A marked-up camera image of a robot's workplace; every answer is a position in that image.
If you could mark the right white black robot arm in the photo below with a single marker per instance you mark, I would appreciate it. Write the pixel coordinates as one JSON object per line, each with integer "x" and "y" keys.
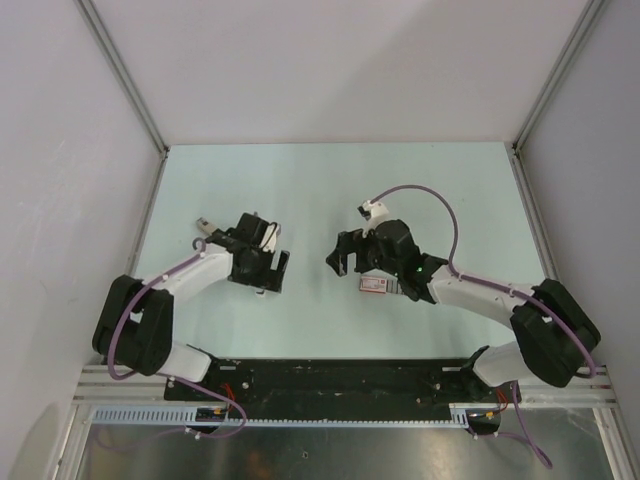
{"x": 554, "y": 338}

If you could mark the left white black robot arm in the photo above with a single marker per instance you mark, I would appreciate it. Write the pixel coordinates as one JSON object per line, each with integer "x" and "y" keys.
{"x": 135, "y": 329}

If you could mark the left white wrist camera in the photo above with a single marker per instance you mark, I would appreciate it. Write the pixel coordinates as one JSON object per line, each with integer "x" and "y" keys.
{"x": 269, "y": 241}

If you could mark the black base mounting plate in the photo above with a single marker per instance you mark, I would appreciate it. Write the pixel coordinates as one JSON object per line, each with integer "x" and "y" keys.
{"x": 437, "y": 380}

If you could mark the beige black stapler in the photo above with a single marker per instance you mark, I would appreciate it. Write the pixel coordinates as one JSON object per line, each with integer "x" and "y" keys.
{"x": 205, "y": 227}

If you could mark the aluminium frame rail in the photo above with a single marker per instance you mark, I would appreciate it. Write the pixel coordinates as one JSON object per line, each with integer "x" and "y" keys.
{"x": 97, "y": 387}

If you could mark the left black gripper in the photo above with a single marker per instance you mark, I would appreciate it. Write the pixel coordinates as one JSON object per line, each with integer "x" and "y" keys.
{"x": 268, "y": 279}

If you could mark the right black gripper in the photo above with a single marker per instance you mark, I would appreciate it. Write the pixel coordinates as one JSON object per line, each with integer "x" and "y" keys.
{"x": 348, "y": 242}

